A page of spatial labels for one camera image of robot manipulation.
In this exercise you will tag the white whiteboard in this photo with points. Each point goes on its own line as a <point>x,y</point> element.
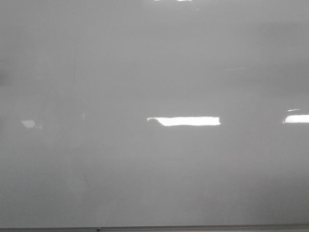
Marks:
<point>153,112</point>

